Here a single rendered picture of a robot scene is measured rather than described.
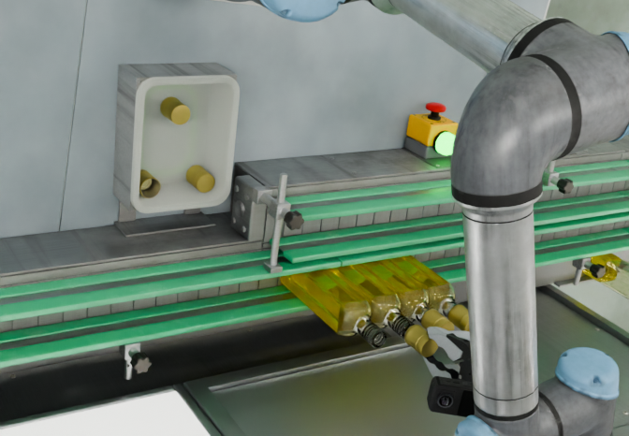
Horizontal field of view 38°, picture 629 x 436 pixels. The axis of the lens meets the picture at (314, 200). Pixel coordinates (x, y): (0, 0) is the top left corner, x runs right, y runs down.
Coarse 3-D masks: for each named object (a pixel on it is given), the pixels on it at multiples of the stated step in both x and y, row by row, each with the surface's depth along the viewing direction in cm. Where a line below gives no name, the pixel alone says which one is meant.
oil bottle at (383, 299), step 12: (348, 276) 154; (360, 276) 155; (372, 276) 155; (360, 288) 151; (372, 288) 151; (384, 288) 152; (372, 300) 148; (384, 300) 148; (396, 300) 149; (384, 312) 148; (384, 324) 148
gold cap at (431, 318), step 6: (426, 312) 148; (432, 312) 148; (438, 312) 148; (426, 318) 148; (432, 318) 147; (438, 318) 147; (444, 318) 147; (426, 324) 148; (432, 324) 146; (438, 324) 146; (444, 324) 145; (450, 324) 146; (450, 330) 147
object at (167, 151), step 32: (160, 96) 148; (192, 96) 151; (224, 96) 149; (160, 128) 150; (192, 128) 153; (224, 128) 150; (160, 160) 152; (192, 160) 155; (224, 160) 152; (160, 192) 152; (192, 192) 154; (224, 192) 153
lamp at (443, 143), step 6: (444, 132) 175; (438, 138) 175; (444, 138) 174; (450, 138) 174; (438, 144) 174; (444, 144) 174; (450, 144) 174; (438, 150) 175; (444, 150) 174; (450, 150) 175
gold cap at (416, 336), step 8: (408, 328) 143; (416, 328) 142; (408, 336) 142; (416, 336) 141; (424, 336) 141; (408, 344) 144; (416, 344) 141; (424, 344) 140; (432, 344) 141; (424, 352) 140; (432, 352) 141
